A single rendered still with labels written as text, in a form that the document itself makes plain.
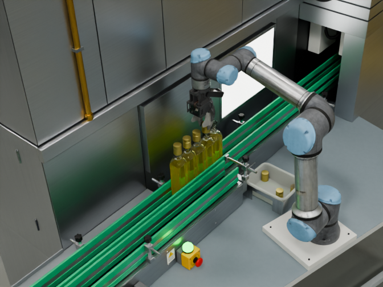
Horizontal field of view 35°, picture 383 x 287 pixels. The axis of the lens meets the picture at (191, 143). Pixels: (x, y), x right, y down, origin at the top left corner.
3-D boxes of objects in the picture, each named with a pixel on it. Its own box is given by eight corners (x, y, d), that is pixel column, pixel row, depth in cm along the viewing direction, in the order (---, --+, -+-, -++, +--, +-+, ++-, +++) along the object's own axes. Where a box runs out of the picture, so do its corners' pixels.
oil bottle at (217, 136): (213, 163, 275) (212, 125, 262) (223, 168, 272) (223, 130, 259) (206, 169, 272) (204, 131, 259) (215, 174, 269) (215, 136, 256)
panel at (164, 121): (268, 82, 310) (271, 21, 289) (272, 83, 308) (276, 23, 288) (145, 170, 257) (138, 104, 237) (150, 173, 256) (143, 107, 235)
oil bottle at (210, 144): (206, 170, 272) (205, 132, 259) (216, 175, 269) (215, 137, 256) (198, 176, 268) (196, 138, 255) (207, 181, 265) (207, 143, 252)
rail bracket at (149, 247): (151, 256, 233) (149, 232, 225) (165, 266, 229) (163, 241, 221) (144, 262, 230) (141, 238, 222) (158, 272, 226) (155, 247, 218)
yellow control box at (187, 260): (187, 253, 250) (187, 240, 246) (202, 261, 246) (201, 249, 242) (176, 262, 246) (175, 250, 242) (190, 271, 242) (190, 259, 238)
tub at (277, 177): (264, 174, 287) (264, 160, 282) (304, 195, 275) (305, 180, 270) (241, 193, 277) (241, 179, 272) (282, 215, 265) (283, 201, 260)
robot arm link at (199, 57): (203, 59, 223) (185, 52, 228) (203, 84, 230) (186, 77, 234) (216, 50, 228) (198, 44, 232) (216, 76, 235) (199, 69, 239)
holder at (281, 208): (254, 171, 290) (255, 158, 285) (303, 195, 275) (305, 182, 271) (232, 189, 280) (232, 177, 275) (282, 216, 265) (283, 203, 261)
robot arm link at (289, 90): (351, 105, 217) (245, 36, 234) (335, 118, 210) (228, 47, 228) (340, 127, 225) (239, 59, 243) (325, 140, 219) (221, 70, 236)
